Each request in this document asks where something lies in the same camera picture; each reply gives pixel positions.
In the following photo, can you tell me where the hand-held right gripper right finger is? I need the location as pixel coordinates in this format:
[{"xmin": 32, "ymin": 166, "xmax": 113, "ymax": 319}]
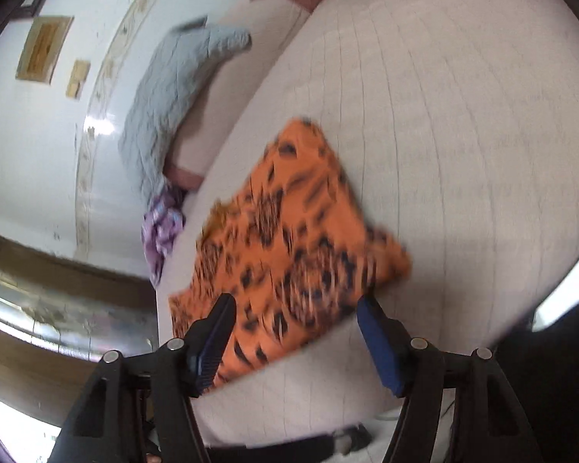
[{"xmin": 356, "ymin": 295, "xmax": 543, "ymax": 463}]

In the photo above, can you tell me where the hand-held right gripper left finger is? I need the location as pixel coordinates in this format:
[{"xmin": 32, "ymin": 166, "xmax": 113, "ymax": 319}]
[{"xmin": 48, "ymin": 293, "xmax": 237, "ymax": 463}]

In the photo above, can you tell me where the orange floral blouse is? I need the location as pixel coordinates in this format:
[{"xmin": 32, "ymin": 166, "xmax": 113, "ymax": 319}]
[{"xmin": 168, "ymin": 117, "xmax": 412, "ymax": 389}]

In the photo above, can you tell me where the purple floral garment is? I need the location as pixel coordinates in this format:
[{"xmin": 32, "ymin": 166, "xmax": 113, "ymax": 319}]
[{"xmin": 141, "ymin": 188, "xmax": 186, "ymax": 287}]

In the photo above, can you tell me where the dark cloth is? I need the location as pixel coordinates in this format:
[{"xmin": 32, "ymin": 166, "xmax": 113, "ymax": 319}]
[
  {"xmin": 207, "ymin": 423, "xmax": 373, "ymax": 463},
  {"xmin": 499, "ymin": 289, "xmax": 579, "ymax": 463}
]

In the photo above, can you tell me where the brown wooden door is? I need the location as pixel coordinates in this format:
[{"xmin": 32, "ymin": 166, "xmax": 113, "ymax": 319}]
[{"xmin": 0, "ymin": 226, "xmax": 161, "ymax": 425}]

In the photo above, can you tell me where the pink quilted sofa bed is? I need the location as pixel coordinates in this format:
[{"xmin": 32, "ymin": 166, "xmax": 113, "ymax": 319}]
[{"xmin": 154, "ymin": 0, "xmax": 579, "ymax": 447}]

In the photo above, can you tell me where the pink sofa armrest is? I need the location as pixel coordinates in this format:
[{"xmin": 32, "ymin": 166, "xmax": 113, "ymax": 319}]
[{"xmin": 164, "ymin": 0, "xmax": 329, "ymax": 189}]

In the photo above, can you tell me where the grey quilted pillow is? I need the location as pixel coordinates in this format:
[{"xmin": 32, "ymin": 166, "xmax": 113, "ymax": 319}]
[{"xmin": 118, "ymin": 17, "xmax": 252, "ymax": 198}]

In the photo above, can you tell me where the small framed wall plaque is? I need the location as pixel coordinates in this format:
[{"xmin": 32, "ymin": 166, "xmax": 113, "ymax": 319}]
[{"xmin": 15, "ymin": 15, "xmax": 74, "ymax": 83}]

